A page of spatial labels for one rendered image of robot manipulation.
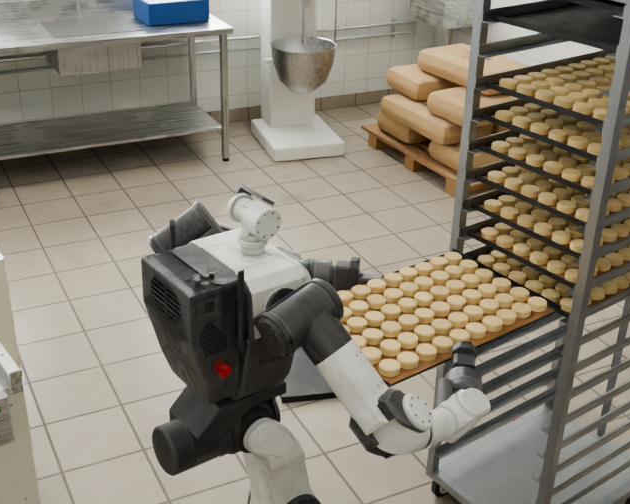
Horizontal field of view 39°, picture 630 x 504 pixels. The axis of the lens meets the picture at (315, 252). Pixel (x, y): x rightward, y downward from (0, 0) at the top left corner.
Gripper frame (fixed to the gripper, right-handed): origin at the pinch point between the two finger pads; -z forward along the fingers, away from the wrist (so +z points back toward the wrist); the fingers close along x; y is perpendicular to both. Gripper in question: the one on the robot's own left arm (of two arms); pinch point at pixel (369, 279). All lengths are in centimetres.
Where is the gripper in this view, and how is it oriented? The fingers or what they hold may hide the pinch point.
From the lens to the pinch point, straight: 248.2
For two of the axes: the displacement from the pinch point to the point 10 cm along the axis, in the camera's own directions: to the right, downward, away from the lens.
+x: 0.2, -8.9, -4.6
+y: 1.4, -4.5, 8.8
